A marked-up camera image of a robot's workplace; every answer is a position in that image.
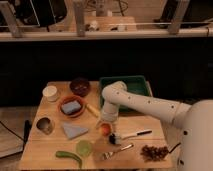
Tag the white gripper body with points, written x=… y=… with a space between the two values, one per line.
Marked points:
x=101 y=122

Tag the red orange apple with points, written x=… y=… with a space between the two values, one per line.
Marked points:
x=105 y=130

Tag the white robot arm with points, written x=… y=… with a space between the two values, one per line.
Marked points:
x=195 y=121

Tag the orange bowl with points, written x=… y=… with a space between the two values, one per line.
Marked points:
x=69 y=99

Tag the dark purple bowl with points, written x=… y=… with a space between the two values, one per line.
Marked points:
x=80 y=86

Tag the yellow banana toy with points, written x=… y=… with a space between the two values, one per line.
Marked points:
x=93 y=110

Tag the black head dish brush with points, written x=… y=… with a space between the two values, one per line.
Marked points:
x=116 y=138

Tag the light green round lid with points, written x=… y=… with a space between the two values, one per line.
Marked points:
x=84 y=148

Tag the blue grey triangular cloth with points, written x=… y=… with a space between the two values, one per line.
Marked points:
x=73 y=131

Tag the silver fork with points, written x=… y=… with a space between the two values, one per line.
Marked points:
x=109 y=154

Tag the blue sponge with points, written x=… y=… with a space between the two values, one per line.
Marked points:
x=70 y=107

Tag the green pepper toy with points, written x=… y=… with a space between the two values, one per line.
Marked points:
x=65 y=154

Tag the green plastic tray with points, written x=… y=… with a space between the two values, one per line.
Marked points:
x=136 y=84

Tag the brown grape bunch toy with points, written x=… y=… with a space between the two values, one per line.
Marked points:
x=152 y=153

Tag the white cup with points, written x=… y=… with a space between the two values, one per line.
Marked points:
x=50 y=93

